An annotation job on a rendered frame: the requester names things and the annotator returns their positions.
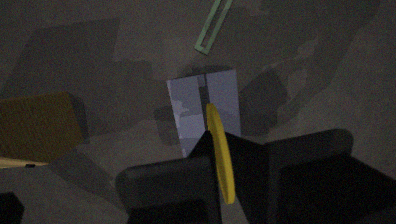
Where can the gold coin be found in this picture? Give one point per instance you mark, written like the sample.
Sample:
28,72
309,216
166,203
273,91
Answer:
223,159

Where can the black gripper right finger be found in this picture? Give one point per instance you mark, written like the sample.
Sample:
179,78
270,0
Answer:
256,167

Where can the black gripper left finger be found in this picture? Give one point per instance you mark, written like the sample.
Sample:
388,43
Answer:
170,181

